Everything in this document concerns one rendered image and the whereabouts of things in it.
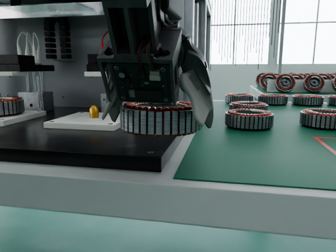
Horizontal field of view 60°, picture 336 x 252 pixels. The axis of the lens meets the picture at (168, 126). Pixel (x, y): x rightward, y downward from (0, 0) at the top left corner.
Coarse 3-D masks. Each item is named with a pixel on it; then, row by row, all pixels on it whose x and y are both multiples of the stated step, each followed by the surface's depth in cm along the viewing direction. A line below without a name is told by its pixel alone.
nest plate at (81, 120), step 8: (80, 112) 71; (88, 112) 71; (56, 120) 60; (64, 120) 60; (72, 120) 60; (80, 120) 60; (88, 120) 60; (96, 120) 60; (104, 120) 60; (64, 128) 58; (72, 128) 57; (80, 128) 57; (88, 128) 56; (96, 128) 56; (104, 128) 56; (112, 128) 56
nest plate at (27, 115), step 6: (18, 114) 68; (24, 114) 68; (30, 114) 68; (36, 114) 71; (42, 114) 73; (0, 120) 60; (6, 120) 61; (12, 120) 63; (18, 120) 65; (24, 120) 67
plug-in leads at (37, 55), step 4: (20, 32) 79; (24, 32) 79; (28, 32) 81; (28, 36) 80; (32, 36) 78; (36, 36) 80; (28, 40) 81; (32, 40) 77; (28, 44) 81; (32, 44) 82; (28, 48) 80; (32, 48) 77; (20, 52) 78; (28, 52) 78; (32, 52) 77; (36, 56) 78; (36, 60) 78
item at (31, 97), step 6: (18, 96) 80; (24, 96) 80; (30, 96) 80; (36, 96) 79; (42, 96) 79; (48, 96) 81; (24, 102) 80; (30, 102) 80; (36, 102) 80; (42, 102) 79; (48, 102) 82; (24, 108) 81; (30, 108) 80; (36, 108) 80; (42, 108) 80; (48, 108) 82
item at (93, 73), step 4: (88, 56) 66; (92, 56) 66; (96, 56) 66; (88, 60) 66; (92, 60) 66; (96, 60) 66; (88, 64) 67; (92, 64) 66; (96, 64) 66; (88, 68) 67; (92, 68) 67; (96, 68) 66; (104, 68) 66; (84, 72) 65; (88, 72) 65; (92, 72) 64; (96, 72) 64
